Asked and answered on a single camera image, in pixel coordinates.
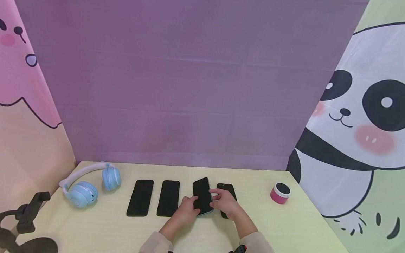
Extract person's left hand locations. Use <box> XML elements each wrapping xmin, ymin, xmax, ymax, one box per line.
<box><xmin>172</xmin><ymin>196</ymin><xmax>201</xmax><ymax>229</ymax></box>

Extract person's right hand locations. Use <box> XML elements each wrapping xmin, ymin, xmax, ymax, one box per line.
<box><xmin>209</xmin><ymin>188</ymin><xmax>244</xmax><ymax>221</ymax></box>

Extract black smartphone with blue edge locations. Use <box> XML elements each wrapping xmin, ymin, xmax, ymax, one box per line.
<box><xmin>193</xmin><ymin>177</ymin><xmax>215</xmax><ymax>216</ymax></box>

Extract person's right forearm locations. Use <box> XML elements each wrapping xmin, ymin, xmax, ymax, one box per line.
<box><xmin>232</xmin><ymin>210</ymin><xmax>275</xmax><ymax>253</ymax></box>

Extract person's left forearm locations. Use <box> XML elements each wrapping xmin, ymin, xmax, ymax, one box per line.
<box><xmin>138</xmin><ymin>219</ymin><xmax>190</xmax><ymax>253</ymax></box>

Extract pink round speaker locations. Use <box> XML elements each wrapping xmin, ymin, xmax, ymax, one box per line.
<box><xmin>270</xmin><ymin>182</ymin><xmax>291</xmax><ymax>205</ymax></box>

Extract blue and white headphones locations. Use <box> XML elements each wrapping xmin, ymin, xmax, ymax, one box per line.
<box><xmin>59</xmin><ymin>162</ymin><xmax>122</xmax><ymax>208</ymax></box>

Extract black phone stand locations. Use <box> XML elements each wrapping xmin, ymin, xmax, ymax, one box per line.
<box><xmin>0</xmin><ymin>192</ymin><xmax>59</xmax><ymax>253</ymax></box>

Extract black smartphone with camera bump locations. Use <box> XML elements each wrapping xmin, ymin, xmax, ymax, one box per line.
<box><xmin>216</xmin><ymin>183</ymin><xmax>238</xmax><ymax>219</ymax></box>

